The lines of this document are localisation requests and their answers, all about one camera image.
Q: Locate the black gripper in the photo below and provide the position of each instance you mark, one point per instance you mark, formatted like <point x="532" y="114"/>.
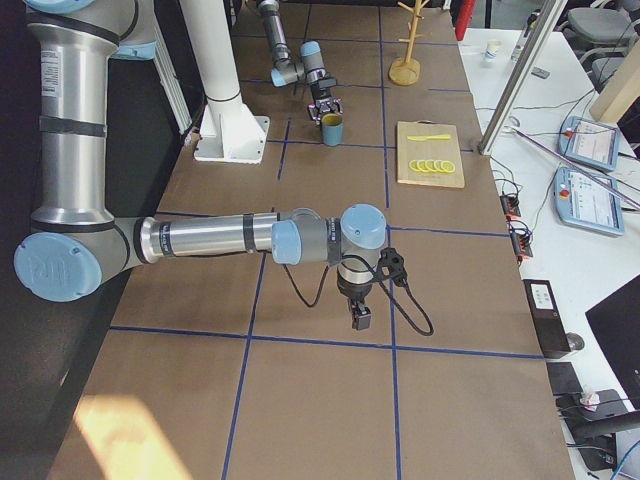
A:
<point x="354" y="291"/>
<point x="321" y="96"/>

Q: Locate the blue mug yellow inside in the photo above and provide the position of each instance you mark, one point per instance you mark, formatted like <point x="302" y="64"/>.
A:
<point x="332" y="129"/>

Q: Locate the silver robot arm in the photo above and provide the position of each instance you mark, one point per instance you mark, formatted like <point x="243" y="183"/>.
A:
<point x="78" y="244"/>
<point x="309" y="69"/>

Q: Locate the wooden cup storage rack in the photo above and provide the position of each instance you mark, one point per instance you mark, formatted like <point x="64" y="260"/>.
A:
<point x="405" y="71"/>

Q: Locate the white paper cup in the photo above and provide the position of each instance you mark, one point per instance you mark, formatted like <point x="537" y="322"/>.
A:
<point x="493" y="47"/>

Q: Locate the lemon slice two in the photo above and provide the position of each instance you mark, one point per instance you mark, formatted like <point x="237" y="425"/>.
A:
<point x="422" y="165"/>

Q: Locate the wooden cutting board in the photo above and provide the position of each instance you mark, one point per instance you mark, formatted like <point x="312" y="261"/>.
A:
<point x="407" y="151"/>

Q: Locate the yellow plastic knife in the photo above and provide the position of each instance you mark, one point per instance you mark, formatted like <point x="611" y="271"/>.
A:
<point x="424" y="138"/>

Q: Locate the lemon slice three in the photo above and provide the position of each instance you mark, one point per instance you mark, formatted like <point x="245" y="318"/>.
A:
<point x="430" y="165"/>

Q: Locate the lemon slice four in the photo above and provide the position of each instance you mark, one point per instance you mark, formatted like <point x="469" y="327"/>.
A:
<point x="439" y="166"/>

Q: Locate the black box with label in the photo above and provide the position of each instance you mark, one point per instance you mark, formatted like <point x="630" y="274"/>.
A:
<point x="546" y="318"/>

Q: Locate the lower blue teach pendant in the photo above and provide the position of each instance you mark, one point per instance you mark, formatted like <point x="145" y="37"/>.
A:
<point x="582" y="203"/>

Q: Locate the blue teach pendant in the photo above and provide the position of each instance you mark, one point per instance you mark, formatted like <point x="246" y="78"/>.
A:
<point x="582" y="203"/>
<point x="590" y="143"/>

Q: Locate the black monitor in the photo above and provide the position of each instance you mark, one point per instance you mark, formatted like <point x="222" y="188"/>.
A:
<point x="614" y="321"/>

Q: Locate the upper blue teach pendant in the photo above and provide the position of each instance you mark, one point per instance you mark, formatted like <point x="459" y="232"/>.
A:
<point x="590" y="143"/>

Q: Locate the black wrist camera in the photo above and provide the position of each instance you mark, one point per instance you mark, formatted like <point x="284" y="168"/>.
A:
<point x="391" y="267"/>

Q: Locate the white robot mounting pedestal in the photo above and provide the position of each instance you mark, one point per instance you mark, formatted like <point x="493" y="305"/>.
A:
<point x="229" y="132"/>

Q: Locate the aluminium frame post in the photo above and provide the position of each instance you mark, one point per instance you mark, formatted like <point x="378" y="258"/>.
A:
<point x="536" y="40"/>

